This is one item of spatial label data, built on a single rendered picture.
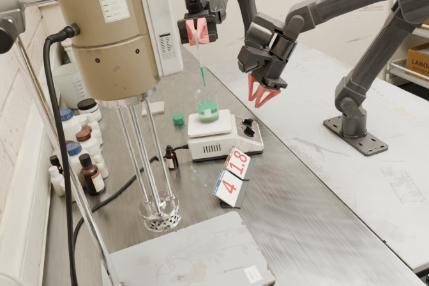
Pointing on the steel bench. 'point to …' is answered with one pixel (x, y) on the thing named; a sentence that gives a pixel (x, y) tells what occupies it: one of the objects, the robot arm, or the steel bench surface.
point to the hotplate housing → (221, 145)
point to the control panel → (245, 128)
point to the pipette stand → (154, 108)
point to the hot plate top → (195, 126)
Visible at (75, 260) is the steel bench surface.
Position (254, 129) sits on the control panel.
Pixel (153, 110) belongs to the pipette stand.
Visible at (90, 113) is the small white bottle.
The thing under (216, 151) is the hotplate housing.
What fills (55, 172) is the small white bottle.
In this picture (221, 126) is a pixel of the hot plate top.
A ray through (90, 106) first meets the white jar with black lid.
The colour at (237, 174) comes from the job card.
